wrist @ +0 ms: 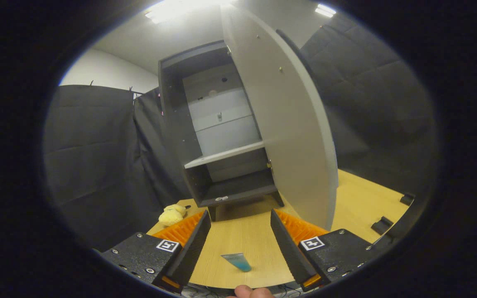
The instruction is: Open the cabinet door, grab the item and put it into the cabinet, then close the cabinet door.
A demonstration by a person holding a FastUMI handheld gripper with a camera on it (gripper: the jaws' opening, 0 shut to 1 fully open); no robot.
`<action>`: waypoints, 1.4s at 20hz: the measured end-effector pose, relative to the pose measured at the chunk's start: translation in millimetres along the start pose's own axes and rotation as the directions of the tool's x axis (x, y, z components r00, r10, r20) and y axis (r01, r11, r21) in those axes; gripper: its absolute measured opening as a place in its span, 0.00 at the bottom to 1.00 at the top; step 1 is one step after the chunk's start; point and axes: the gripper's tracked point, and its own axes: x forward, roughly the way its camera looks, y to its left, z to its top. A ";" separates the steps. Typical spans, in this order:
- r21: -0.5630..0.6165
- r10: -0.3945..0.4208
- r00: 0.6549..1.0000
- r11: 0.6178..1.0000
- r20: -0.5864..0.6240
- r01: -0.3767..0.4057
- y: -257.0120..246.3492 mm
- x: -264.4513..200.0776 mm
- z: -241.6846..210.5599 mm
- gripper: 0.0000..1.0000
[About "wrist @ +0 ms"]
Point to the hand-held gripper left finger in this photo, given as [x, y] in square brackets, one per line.
[193, 252]

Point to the beige cabinet door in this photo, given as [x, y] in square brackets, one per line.
[288, 136]

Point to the yellow plush toy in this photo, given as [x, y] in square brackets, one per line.
[171, 216]

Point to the ceiling light panel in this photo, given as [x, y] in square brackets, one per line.
[325, 10]
[184, 9]

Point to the white cabinet shelf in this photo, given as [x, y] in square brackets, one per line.
[222, 155]

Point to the blue squeeze tube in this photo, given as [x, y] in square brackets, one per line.
[238, 261]

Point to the black backdrop cloth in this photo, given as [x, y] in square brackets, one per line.
[97, 165]

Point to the black table clamp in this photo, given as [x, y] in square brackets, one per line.
[382, 225]
[407, 199]

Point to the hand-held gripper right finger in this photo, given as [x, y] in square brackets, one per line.
[290, 252]

